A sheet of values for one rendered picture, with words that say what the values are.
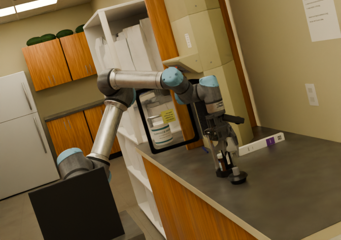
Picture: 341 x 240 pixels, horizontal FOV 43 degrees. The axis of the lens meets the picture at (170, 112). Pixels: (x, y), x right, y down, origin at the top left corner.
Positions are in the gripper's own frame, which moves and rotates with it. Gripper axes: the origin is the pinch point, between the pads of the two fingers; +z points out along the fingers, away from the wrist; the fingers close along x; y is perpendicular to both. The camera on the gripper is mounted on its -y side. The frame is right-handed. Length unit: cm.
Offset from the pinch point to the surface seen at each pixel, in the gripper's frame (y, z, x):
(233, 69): -48, -29, -43
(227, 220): 15.6, 23.2, 5.5
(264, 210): 16.3, 13.1, 31.8
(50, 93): -102, -27, -592
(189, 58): -18, -43, -39
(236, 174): 1.2, 9.0, 0.8
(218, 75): -31, -30, -36
